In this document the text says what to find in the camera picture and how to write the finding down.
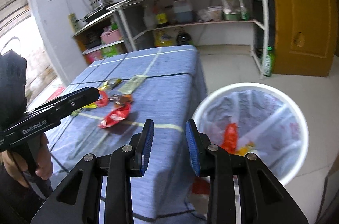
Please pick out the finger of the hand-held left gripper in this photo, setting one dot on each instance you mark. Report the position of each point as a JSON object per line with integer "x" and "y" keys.
{"x": 79, "y": 101}

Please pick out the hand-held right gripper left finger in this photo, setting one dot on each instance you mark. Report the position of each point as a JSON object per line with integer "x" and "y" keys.
{"x": 148, "y": 144}

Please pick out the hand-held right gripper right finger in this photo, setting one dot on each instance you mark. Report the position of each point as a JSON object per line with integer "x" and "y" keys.
{"x": 192, "y": 147}

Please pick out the yellow green wrapper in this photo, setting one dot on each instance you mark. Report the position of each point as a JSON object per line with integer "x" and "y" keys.
{"x": 108, "y": 85}
{"x": 90, "y": 107}

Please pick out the small red wrapper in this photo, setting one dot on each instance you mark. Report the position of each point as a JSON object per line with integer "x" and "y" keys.
{"x": 103, "y": 101}

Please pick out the large red wrapper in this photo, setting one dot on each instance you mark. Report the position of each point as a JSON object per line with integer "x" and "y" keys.
{"x": 116, "y": 115}

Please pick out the brown orange wrapper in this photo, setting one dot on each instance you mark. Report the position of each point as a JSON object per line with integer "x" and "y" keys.
{"x": 123, "y": 99}

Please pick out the green white packet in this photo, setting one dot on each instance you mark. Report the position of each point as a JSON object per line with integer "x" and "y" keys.
{"x": 132, "y": 84}

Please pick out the white trash bin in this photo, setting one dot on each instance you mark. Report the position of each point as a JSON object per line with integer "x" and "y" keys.
{"x": 291, "y": 118}

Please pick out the person's left forearm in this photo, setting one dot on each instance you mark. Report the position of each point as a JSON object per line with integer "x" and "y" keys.
{"x": 16, "y": 197}

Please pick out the person's left hand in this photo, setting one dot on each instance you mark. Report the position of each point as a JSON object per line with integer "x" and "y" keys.
{"x": 45, "y": 163}

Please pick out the red floor mat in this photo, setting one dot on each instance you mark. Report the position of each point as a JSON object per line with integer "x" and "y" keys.
{"x": 56, "y": 93}

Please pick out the red paper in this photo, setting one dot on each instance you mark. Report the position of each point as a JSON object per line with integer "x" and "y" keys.
{"x": 201, "y": 185}

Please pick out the pink cardboard box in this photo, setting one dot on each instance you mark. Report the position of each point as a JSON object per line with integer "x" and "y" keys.
{"x": 94, "y": 57}

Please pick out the wooden side shelf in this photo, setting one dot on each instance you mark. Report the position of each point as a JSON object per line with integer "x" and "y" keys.
{"x": 80, "y": 46}

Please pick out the blue checked tablecloth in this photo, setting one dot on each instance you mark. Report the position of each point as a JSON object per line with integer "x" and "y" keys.
{"x": 159, "y": 86}

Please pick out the green cardboard box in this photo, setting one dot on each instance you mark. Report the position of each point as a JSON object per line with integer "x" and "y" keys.
{"x": 113, "y": 51}

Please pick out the pink plastic basket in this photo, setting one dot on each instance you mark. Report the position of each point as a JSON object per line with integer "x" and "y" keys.
{"x": 112, "y": 37}

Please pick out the yellow power strip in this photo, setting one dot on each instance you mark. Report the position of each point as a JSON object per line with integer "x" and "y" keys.
{"x": 73, "y": 21}

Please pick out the black induction cooker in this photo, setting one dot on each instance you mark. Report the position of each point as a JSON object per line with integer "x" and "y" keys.
{"x": 96, "y": 14}

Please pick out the yellow oil jug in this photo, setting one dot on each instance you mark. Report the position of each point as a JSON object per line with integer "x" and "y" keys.
{"x": 164, "y": 38}

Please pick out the white plastic bottle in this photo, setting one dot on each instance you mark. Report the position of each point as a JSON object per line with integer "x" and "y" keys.
{"x": 148, "y": 19}

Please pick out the dark oil jug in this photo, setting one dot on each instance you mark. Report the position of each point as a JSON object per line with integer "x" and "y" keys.
{"x": 184, "y": 38}

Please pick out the green glass bottle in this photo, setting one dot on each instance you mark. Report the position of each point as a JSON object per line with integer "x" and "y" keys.
{"x": 268, "y": 62}

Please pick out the yellow label vinegar bottle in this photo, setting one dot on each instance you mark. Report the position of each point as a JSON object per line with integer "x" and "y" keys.
{"x": 161, "y": 16}

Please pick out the crumpled plastic bag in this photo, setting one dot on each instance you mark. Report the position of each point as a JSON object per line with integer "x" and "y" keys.
{"x": 204, "y": 15}

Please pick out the blue liquid jug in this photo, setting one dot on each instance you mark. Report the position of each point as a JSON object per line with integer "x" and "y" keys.
{"x": 182, "y": 12}

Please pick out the white plastic tub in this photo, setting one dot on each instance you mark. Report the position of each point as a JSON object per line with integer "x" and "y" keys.
{"x": 215, "y": 13}

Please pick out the green bowl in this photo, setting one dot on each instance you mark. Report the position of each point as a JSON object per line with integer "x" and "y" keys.
{"x": 231, "y": 16}

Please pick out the green spray bottle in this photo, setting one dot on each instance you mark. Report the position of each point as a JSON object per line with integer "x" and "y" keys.
{"x": 243, "y": 12}

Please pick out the white food bag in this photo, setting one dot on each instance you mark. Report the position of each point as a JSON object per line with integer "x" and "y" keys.
{"x": 228, "y": 3}

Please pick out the wooden door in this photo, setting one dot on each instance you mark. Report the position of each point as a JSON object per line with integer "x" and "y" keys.
{"x": 304, "y": 15}

